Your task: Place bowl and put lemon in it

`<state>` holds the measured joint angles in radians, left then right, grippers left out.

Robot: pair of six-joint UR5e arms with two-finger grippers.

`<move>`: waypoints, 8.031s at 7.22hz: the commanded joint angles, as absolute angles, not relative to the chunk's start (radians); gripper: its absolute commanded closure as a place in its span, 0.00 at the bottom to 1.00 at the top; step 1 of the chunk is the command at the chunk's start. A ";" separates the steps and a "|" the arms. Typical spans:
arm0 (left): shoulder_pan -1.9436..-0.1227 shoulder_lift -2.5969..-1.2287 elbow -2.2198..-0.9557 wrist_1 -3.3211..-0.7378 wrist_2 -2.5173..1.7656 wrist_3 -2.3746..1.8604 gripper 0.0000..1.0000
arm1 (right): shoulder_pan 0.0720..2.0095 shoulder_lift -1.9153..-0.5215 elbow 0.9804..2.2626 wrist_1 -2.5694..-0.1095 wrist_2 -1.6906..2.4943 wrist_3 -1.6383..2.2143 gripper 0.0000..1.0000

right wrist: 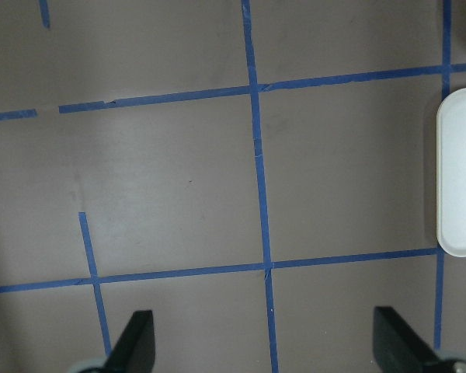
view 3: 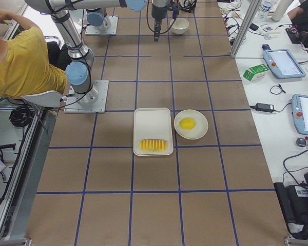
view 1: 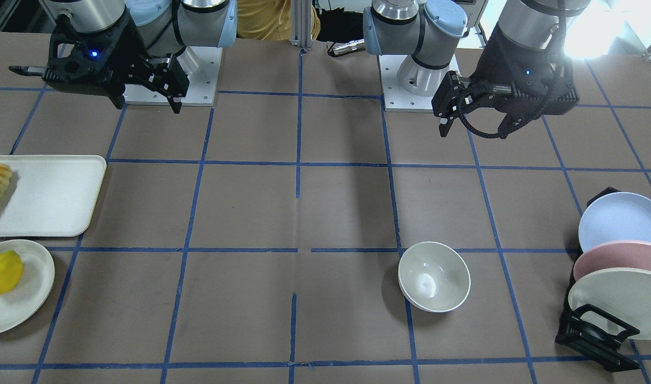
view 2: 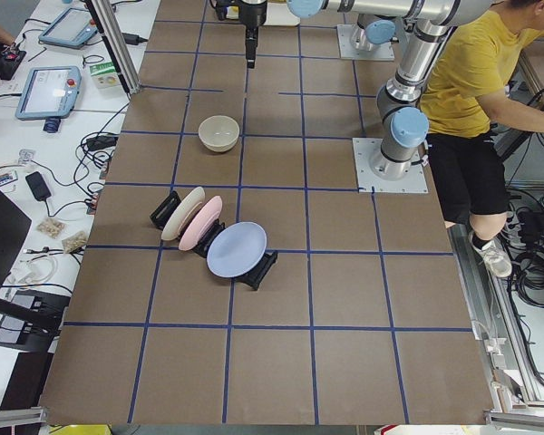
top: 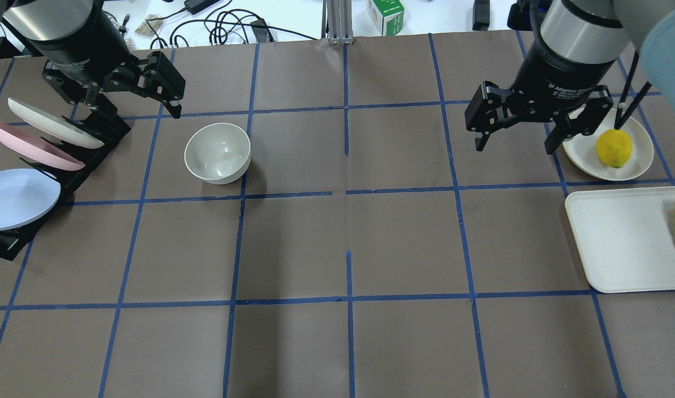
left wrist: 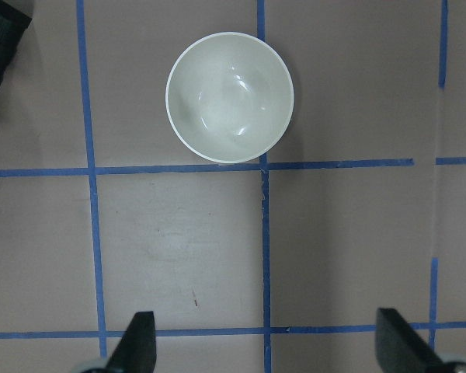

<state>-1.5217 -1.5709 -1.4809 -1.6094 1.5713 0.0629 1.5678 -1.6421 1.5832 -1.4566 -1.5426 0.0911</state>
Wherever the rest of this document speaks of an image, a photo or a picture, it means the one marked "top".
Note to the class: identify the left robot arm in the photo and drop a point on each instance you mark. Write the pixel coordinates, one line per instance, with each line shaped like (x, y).
(35, 21)

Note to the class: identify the white ceramic bowl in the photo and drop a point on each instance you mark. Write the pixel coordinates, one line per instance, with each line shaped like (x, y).
(219, 153)

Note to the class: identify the green white carton box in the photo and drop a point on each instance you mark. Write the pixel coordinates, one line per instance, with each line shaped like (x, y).
(387, 16)

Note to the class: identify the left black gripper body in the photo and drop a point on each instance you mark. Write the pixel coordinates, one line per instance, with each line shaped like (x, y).
(78, 48)

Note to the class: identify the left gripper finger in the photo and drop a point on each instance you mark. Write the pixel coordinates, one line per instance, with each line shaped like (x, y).
(70, 90)
(163, 83)

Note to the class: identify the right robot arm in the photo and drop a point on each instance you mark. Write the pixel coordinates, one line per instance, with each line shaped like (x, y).
(574, 45)

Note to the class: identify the black dish rack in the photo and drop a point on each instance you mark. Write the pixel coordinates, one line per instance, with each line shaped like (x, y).
(111, 132)

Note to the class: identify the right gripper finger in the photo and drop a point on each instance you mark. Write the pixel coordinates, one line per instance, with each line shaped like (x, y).
(488, 111)
(593, 113)

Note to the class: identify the aluminium frame post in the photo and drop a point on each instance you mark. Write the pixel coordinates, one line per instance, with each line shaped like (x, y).
(337, 22)

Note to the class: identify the yellow lemon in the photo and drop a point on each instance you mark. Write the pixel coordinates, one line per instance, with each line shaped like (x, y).
(614, 148)

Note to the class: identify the pink plate in rack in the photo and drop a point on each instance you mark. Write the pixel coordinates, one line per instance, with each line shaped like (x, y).
(37, 149)

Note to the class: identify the cream plate in rack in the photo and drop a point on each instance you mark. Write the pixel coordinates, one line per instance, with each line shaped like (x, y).
(53, 125)

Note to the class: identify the cream round plate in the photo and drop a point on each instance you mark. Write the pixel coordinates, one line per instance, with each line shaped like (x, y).
(582, 151)

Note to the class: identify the black power adapter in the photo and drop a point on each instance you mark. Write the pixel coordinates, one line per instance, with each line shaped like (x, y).
(196, 6)

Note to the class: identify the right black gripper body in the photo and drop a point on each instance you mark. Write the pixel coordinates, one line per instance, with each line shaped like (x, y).
(568, 69)

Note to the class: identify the light blue plate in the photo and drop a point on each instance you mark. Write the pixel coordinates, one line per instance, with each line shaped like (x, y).
(25, 196)

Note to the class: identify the white rectangular tray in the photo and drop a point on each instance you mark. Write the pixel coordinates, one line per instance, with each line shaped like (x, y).
(625, 237)

